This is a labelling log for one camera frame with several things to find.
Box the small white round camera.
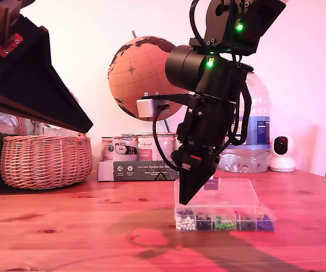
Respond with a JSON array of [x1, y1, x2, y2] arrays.
[[269, 135, 296, 173]]

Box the grey cardboard can tray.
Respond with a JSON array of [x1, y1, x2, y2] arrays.
[[96, 160, 180, 182]]

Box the white paper carton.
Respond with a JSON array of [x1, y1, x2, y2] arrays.
[[42, 125, 80, 137]]

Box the large clear water bottle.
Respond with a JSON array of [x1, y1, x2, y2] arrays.
[[218, 71, 272, 174]]

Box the black arm cable loom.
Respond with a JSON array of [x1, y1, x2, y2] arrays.
[[218, 52, 253, 159]]

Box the tin can white label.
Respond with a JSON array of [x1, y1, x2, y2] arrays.
[[173, 134, 182, 159]]

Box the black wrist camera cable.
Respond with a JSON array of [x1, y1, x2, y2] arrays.
[[152, 103, 180, 171]]

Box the tin can black logo label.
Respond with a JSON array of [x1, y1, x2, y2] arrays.
[[100, 136, 138, 162]]

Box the wicker basket with handle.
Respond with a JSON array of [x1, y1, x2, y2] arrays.
[[0, 90, 93, 190]]

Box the black looping arm cable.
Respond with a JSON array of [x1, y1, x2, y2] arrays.
[[189, 0, 210, 48]]

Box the clear plastic pin organiser box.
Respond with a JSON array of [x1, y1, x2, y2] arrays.
[[173, 177, 276, 233]]

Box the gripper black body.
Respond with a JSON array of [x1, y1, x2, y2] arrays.
[[170, 93, 236, 171]]

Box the wrist camera box grey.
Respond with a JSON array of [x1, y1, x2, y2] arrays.
[[136, 91, 197, 118], [0, 0, 36, 11]]

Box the cork globe on metal stand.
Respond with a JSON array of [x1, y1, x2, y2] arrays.
[[107, 30, 190, 137]]

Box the tin can pink label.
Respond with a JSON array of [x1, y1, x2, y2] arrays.
[[137, 135, 175, 162]]

